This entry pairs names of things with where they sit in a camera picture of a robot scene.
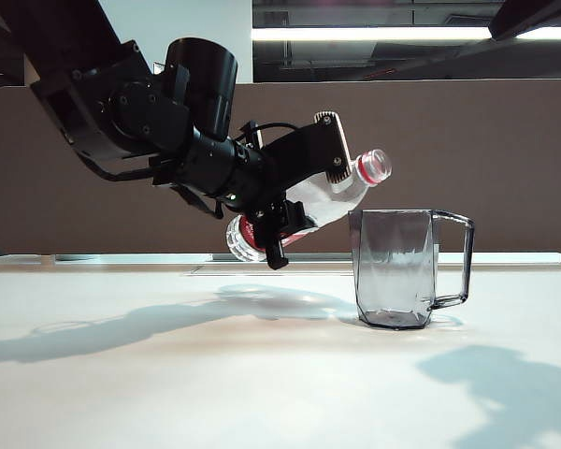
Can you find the white ceiling light strip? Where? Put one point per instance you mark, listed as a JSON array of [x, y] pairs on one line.
[[355, 33]]

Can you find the grey transparent plastic cup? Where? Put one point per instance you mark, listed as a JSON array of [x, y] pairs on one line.
[[392, 280]]

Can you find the teal object behind partition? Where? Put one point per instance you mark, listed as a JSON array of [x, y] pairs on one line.
[[77, 257]]

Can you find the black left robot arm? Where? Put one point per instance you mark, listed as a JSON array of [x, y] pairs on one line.
[[135, 107]]

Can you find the brown desk partition panel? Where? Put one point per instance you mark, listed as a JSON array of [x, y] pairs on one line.
[[449, 154]]

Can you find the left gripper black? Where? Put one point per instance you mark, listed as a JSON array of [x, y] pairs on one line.
[[280, 163]]

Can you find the white partition support bracket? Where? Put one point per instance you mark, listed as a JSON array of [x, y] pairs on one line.
[[49, 261]]

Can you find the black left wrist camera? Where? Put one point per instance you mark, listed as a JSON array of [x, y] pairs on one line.
[[273, 248]]

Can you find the grey bar behind partition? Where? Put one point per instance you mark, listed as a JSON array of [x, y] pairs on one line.
[[318, 257]]

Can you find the clear red-label water bottle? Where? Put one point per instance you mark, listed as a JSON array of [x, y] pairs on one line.
[[336, 201]]

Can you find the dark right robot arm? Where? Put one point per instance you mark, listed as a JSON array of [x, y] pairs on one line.
[[533, 16]]

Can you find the metal wall plate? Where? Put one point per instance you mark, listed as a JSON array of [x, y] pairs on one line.
[[158, 68]]

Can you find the beige building column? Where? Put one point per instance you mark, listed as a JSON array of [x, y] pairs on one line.
[[30, 75]]

